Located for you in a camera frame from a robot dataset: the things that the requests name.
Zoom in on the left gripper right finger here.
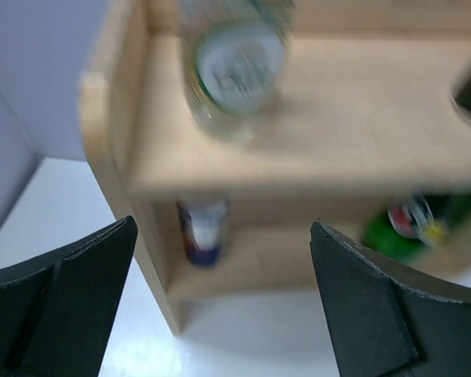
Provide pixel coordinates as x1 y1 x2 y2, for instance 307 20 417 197
310 221 471 376

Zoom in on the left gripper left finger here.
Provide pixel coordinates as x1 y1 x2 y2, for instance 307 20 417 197
0 216 137 376

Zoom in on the green labelled glass bottle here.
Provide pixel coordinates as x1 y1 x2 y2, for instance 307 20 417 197
361 196 450 262

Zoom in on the energy drink can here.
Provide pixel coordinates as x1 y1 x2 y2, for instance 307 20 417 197
177 199 230 266

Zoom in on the clear bottle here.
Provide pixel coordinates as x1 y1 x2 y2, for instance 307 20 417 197
179 1 295 141

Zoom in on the wooden two-tier shelf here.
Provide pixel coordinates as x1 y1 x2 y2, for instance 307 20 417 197
78 1 471 334

